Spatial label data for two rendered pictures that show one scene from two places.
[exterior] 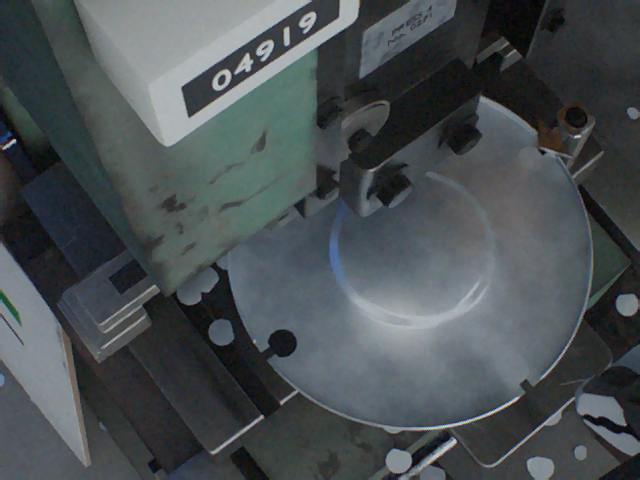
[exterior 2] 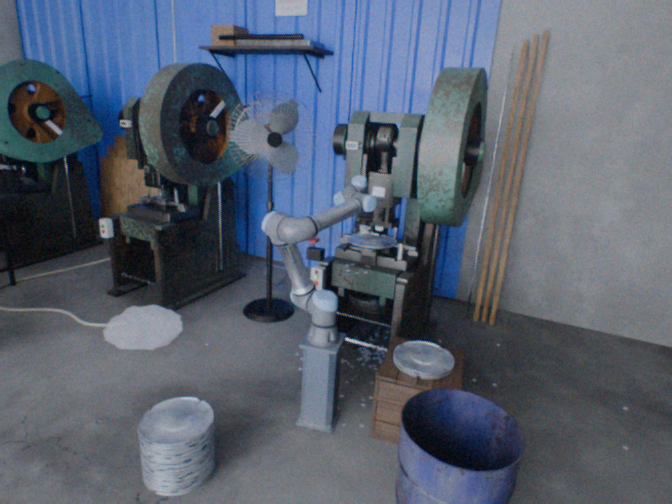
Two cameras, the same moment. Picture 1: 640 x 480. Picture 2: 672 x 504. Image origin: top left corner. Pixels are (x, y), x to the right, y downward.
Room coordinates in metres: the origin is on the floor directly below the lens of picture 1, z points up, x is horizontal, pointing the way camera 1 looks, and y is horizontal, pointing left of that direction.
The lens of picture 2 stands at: (-1.05, -2.18, 1.51)
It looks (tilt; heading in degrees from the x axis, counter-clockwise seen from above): 18 degrees down; 63
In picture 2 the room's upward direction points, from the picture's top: 3 degrees clockwise
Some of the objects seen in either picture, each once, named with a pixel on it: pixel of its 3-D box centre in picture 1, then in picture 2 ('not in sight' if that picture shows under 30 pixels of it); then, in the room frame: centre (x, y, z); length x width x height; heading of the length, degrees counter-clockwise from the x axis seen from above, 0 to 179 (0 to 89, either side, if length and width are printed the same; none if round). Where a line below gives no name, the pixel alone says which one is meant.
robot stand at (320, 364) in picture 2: not in sight; (321, 379); (-0.22, -0.48, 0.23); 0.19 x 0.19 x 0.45; 49
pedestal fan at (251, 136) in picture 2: not in sight; (291, 201); (0.18, 1.01, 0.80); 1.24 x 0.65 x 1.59; 39
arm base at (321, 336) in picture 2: not in sight; (323, 329); (-0.22, -0.48, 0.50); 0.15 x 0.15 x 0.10
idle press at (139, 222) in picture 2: not in sight; (197, 180); (-0.44, 1.58, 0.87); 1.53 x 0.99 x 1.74; 37
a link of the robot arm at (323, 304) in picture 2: not in sight; (324, 306); (-0.22, -0.48, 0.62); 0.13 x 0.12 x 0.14; 104
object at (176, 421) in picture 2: not in sight; (177, 419); (-0.90, -0.55, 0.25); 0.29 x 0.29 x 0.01
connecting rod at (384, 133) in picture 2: not in sight; (386, 154); (0.37, 0.01, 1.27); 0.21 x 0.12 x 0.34; 39
